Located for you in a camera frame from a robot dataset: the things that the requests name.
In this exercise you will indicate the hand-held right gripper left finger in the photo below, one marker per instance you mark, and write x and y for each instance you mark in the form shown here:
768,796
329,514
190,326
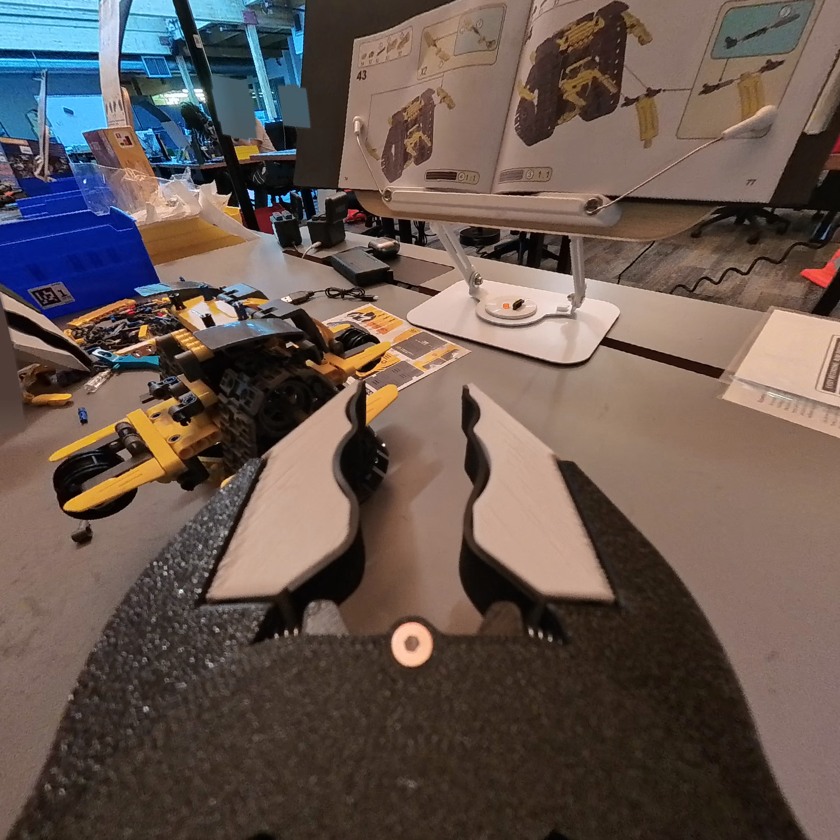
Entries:
289,518

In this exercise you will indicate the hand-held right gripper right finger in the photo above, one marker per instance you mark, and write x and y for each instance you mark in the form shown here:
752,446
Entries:
533,512

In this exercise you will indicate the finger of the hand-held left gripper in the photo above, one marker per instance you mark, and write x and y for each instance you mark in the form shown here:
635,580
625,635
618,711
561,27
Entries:
19,307
46,351

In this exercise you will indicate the yellow curved brick piece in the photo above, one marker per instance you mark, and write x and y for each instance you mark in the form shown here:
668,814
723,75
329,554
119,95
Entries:
49,398

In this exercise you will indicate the small clear plastic piece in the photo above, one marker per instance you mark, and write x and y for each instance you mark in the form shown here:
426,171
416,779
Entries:
98,380

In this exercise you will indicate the pile of small brick parts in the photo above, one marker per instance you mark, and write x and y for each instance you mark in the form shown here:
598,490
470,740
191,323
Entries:
115,325

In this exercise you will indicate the blue storage bin with tag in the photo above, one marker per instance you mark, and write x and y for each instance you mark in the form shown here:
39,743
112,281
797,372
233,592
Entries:
79,259

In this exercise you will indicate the teal brick tool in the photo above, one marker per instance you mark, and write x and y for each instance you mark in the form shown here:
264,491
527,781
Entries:
128,360

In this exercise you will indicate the yellow black brick toy vehicle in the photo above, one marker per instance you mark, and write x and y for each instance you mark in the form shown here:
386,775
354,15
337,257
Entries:
262,394

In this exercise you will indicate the clear acrylic holder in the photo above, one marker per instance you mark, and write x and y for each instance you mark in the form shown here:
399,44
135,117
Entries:
108,190

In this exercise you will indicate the yellow storage bin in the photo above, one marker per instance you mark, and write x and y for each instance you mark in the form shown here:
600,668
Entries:
187,239

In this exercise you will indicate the brown cardboard box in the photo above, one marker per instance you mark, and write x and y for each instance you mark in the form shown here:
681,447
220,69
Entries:
118,151

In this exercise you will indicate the small black brick pin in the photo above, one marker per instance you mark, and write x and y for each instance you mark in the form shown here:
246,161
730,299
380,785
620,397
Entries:
81,533

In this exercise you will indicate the white book stand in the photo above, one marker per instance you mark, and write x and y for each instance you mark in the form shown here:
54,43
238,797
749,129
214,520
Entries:
571,325

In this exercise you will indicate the yellow sticker sheet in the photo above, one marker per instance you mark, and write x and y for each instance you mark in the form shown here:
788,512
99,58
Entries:
420,348

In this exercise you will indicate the clear plastic bags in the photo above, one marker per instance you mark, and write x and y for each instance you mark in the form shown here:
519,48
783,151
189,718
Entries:
190,197

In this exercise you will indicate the white standing banner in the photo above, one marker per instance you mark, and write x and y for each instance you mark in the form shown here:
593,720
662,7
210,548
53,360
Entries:
113,65

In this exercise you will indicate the black power bank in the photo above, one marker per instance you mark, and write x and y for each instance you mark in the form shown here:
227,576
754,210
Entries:
361,266

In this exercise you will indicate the small black battery charger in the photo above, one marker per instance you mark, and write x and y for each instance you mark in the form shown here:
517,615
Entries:
287,231

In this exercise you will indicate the grey earbuds case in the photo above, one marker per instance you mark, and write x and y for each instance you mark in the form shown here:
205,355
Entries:
384,247

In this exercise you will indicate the tall black battery charger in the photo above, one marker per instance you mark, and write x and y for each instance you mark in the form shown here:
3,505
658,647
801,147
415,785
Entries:
327,226

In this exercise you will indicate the clear sign holder with paper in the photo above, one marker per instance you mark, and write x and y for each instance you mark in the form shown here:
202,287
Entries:
787,361

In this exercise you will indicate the black office chair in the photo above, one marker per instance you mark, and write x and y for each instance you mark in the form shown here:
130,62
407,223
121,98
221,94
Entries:
741,220

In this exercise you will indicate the open instruction booklet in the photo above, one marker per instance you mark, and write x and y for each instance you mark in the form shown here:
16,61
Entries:
577,151

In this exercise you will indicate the orange cone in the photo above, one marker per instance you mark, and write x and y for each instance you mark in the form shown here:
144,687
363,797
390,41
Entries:
823,274

